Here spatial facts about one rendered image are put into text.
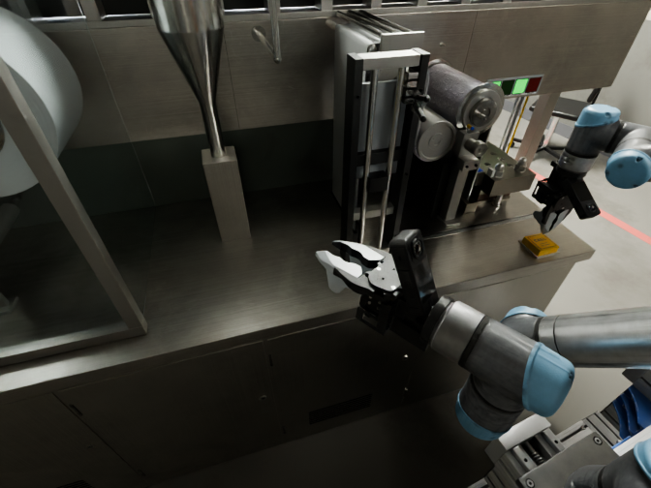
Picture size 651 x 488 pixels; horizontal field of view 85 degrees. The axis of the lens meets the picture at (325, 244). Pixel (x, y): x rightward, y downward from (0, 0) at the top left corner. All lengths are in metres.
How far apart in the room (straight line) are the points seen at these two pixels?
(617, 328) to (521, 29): 1.18
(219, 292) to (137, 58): 0.67
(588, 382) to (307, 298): 1.61
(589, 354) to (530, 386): 0.14
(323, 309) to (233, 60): 0.75
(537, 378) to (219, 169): 0.83
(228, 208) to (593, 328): 0.87
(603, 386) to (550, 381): 1.76
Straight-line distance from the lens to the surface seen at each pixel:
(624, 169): 0.93
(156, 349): 0.93
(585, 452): 0.99
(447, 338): 0.48
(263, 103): 1.22
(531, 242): 1.23
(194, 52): 0.89
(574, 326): 0.60
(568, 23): 1.70
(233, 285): 1.00
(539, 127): 2.09
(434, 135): 1.08
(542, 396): 0.49
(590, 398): 2.17
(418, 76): 0.83
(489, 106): 1.12
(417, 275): 0.47
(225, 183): 1.02
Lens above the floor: 1.62
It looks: 41 degrees down
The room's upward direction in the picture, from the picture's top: straight up
